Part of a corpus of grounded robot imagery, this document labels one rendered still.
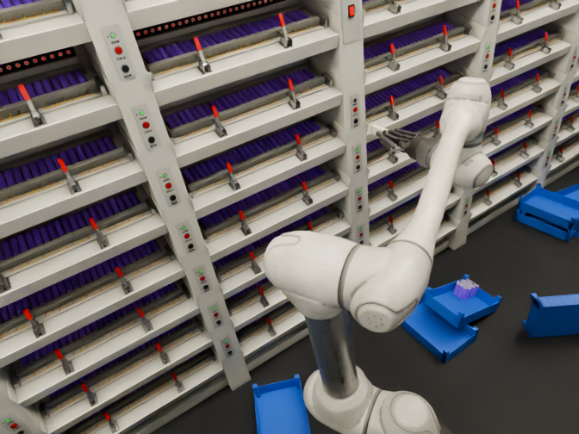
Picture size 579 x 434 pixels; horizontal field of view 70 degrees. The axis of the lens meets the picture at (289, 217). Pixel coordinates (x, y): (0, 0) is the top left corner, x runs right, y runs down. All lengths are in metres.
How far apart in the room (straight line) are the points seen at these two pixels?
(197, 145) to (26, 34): 0.48
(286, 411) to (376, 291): 1.21
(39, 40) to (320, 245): 0.75
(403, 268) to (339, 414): 0.60
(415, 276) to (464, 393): 1.19
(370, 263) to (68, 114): 0.80
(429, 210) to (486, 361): 1.18
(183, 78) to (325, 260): 0.67
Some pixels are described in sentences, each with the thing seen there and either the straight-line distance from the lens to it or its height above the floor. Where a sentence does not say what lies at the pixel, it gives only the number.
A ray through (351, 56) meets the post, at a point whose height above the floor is 1.23.
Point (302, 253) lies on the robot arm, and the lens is 0.80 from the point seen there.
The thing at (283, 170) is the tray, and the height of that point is 0.93.
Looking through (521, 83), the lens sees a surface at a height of 0.79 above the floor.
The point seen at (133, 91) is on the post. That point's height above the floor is 1.33.
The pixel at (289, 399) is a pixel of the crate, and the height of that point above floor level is 0.00.
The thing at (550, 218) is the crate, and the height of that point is 0.10.
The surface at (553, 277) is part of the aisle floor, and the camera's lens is 2.47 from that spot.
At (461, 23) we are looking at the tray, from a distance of 2.00.
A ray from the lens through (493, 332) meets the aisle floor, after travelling 2.14.
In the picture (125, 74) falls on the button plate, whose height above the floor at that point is 1.38.
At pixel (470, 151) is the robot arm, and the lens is 1.20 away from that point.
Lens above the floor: 1.64
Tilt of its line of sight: 36 degrees down
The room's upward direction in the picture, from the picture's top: 10 degrees counter-clockwise
